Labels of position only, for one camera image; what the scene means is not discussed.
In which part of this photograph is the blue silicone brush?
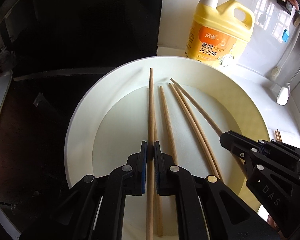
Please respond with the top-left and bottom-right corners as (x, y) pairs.
(282, 29), (290, 43)

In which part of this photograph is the white round basin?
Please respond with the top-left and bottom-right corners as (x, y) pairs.
(64, 55), (271, 240)

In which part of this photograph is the black gas stove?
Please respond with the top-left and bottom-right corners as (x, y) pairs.
(0, 0), (162, 204)

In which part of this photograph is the yellow dish soap bottle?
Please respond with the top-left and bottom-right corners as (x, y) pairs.
(185, 0), (255, 67)

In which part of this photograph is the steel wok spatula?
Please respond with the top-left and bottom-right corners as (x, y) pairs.
(276, 67), (300, 106)

